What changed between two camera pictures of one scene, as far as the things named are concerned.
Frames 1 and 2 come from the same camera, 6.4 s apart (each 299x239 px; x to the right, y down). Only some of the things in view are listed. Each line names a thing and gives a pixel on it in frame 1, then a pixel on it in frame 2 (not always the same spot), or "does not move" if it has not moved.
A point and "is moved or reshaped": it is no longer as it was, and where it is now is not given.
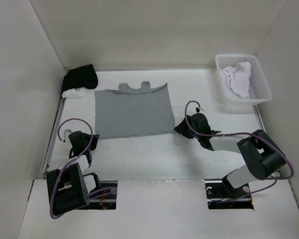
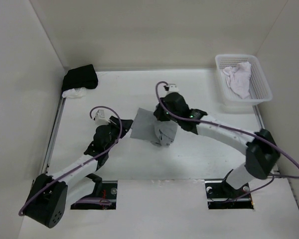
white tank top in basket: [238, 79] does not move
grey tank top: [126, 112] is moved or reshaped
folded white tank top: [73, 94] does not move
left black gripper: [93, 141] to [127, 124]
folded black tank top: [82, 77] does not move
